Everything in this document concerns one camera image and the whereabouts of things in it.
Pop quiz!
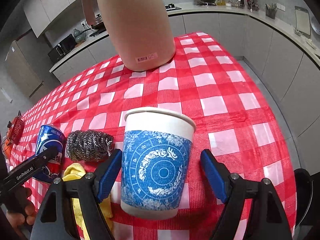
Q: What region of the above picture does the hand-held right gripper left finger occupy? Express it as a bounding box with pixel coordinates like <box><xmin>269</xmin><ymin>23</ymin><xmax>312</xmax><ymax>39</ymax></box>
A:
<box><xmin>30</xmin><ymin>149</ymin><xmax>123</xmax><ymax>240</ymax></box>

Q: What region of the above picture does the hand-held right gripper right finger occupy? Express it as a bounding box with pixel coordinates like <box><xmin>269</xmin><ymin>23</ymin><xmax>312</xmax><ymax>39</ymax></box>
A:
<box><xmin>201</xmin><ymin>149</ymin><xmax>293</xmax><ymax>240</ymax></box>

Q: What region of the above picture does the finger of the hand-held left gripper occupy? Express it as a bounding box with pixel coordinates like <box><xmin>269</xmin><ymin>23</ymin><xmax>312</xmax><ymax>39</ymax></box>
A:
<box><xmin>0</xmin><ymin>147</ymin><xmax>60</xmax><ymax>193</ymax></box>

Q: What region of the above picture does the blue soda can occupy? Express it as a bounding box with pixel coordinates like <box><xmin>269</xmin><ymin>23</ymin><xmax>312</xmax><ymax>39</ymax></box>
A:
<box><xmin>35</xmin><ymin>124</ymin><xmax>66</xmax><ymax>183</ymax></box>

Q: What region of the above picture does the yellow cloth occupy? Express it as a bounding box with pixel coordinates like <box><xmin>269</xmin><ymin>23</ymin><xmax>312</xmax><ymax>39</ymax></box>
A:
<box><xmin>62</xmin><ymin>162</ymin><xmax>113</xmax><ymax>240</ymax></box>

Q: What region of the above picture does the steel wool scourer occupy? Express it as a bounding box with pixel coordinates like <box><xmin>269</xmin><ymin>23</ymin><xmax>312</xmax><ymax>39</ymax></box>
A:
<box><xmin>65</xmin><ymin>130</ymin><xmax>115</xmax><ymax>162</ymax></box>

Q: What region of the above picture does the white blue patterned paper cup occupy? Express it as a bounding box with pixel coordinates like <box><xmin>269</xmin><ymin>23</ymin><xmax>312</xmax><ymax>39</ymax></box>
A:
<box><xmin>120</xmin><ymin>107</ymin><xmax>197</xmax><ymax>220</ymax></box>

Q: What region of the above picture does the black bucket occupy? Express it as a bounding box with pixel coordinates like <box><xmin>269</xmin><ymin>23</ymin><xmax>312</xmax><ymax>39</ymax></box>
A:
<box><xmin>294</xmin><ymin>169</ymin><xmax>315</xmax><ymax>230</ymax></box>

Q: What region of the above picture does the person's left hand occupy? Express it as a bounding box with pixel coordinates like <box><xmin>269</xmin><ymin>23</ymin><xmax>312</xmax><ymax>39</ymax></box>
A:
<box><xmin>6</xmin><ymin>200</ymin><xmax>37</xmax><ymax>232</ymax></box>

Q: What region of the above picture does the orange plastic bag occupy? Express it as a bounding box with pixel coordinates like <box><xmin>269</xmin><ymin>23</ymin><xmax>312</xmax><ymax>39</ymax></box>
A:
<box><xmin>1</xmin><ymin>140</ymin><xmax>13</xmax><ymax>155</ymax></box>

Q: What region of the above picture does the red gift box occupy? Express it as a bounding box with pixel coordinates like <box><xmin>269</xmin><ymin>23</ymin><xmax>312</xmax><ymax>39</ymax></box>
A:
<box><xmin>7</xmin><ymin>116</ymin><xmax>24</xmax><ymax>144</ymax></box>

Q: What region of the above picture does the red white checked tablecloth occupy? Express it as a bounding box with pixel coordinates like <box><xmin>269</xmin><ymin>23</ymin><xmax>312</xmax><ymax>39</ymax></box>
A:
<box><xmin>5</xmin><ymin>32</ymin><xmax>298</xmax><ymax>240</ymax></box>

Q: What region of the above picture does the beige refrigerator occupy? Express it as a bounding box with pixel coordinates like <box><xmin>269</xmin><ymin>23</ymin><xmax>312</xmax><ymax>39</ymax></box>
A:
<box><xmin>5</xmin><ymin>31</ymin><xmax>44</xmax><ymax>98</ymax></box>

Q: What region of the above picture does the black microwave oven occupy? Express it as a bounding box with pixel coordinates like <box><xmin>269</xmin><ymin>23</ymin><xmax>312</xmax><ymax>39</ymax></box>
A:
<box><xmin>47</xmin><ymin>34</ymin><xmax>77</xmax><ymax>63</ymax></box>

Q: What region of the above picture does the green ceramic vase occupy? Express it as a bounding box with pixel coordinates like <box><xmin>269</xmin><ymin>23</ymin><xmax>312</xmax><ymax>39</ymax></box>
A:
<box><xmin>73</xmin><ymin>28</ymin><xmax>84</xmax><ymax>42</ymax></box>

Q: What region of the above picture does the dark wok with lid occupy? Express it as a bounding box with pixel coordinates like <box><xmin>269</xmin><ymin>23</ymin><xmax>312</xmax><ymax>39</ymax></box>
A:
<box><xmin>90</xmin><ymin>14</ymin><xmax>105</xmax><ymax>30</ymax></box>

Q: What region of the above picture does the pink thermos jug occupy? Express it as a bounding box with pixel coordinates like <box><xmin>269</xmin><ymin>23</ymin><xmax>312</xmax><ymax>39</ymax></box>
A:
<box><xmin>82</xmin><ymin>0</ymin><xmax>175</xmax><ymax>72</ymax></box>

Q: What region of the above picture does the dark utensil holder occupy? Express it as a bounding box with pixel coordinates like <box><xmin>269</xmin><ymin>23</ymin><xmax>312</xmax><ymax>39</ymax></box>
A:
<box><xmin>265</xmin><ymin>3</ymin><xmax>277</xmax><ymax>19</ymax></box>

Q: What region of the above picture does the white cutting board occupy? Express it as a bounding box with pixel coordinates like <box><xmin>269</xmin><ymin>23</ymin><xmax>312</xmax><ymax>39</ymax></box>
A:
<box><xmin>294</xmin><ymin>6</ymin><xmax>311</xmax><ymax>35</ymax></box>

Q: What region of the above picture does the knife rack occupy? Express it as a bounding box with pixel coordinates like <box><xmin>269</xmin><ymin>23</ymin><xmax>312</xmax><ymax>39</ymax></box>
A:
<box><xmin>245</xmin><ymin>0</ymin><xmax>259</xmax><ymax>12</ymax></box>

